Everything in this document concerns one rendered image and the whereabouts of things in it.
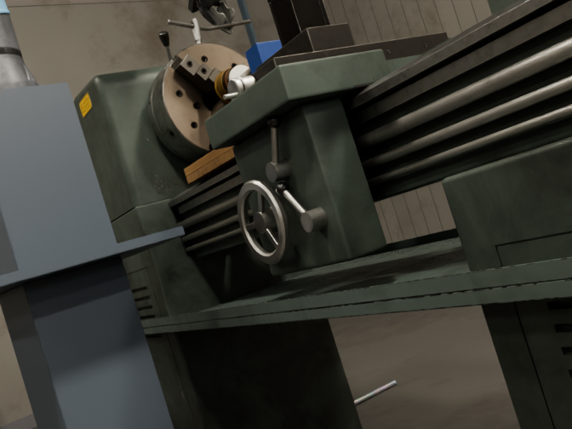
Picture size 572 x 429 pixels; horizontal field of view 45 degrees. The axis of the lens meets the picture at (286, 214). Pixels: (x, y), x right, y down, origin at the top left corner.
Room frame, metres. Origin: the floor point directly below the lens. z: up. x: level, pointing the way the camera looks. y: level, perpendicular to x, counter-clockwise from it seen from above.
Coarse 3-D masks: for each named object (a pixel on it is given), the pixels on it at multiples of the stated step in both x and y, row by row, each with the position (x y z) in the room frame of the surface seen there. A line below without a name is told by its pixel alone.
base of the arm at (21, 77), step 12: (0, 48) 1.36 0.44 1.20; (12, 48) 1.38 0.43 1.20; (0, 60) 1.35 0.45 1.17; (12, 60) 1.37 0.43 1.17; (0, 72) 1.34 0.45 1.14; (12, 72) 1.35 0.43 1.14; (24, 72) 1.37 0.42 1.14; (0, 84) 1.33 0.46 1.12; (12, 84) 1.34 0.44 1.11; (24, 84) 1.36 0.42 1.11; (36, 84) 1.39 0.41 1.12
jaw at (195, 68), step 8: (176, 64) 1.81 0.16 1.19; (184, 64) 1.77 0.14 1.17; (192, 64) 1.79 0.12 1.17; (184, 72) 1.79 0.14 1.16; (192, 72) 1.78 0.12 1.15; (200, 72) 1.77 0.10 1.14; (208, 72) 1.78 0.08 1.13; (216, 72) 1.77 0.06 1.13; (192, 80) 1.80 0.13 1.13; (200, 80) 1.78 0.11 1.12; (208, 80) 1.77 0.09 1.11; (200, 88) 1.82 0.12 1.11; (208, 88) 1.80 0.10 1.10
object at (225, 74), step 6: (234, 66) 1.73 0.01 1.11; (222, 72) 1.77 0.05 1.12; (228, 72) 1.71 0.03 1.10; (216, 78) 1.76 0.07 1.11; (222, 78) 1.73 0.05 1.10; (228, 78) 1.71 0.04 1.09; (216, 84) 1.76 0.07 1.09; (222, 84) 1.73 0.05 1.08; (216, 90) 1.75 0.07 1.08; (222, 90) 1.74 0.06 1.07; (222, 96) 1.76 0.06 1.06; (228, 102) 1.77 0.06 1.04
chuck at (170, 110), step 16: (192, 48) 1.84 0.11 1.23; (208, 48) 1.86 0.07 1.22; (224, 48) 1.89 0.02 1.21; (208, 64) 1.85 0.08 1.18; (224, 64) 1.88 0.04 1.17; (240, 64) 1.90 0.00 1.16; (160, 80) 1.81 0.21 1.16; (176, 80) 1.80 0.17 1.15; (160, 96) 1.79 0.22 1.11; (176, 96) 1.79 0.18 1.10; (192, 96) 1.81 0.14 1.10; (160, 112) 1.81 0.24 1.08; (176, 112) 1.78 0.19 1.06; (192, 112) 1.81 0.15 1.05; (208, 112) 1.83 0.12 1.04; (160, 128) 1.84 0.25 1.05; (176, 128) 1.78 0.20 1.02; (192, 128) 1.80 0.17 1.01; (176, 144) 1.84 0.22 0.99; (192, 144) 1.80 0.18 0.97; (208, 144) 1.81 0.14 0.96
